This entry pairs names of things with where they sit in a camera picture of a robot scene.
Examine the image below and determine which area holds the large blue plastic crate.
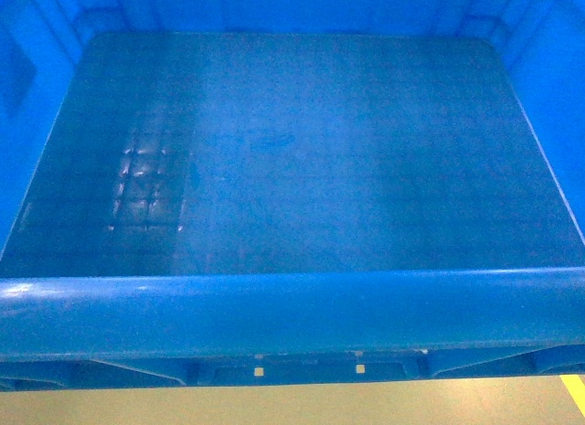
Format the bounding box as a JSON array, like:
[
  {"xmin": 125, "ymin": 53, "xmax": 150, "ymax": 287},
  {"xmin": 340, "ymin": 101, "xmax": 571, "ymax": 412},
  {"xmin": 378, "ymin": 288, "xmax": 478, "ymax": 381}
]
[{"xmin": 1, "ymin": 0, "xmax": 584, "ymax": 392}]

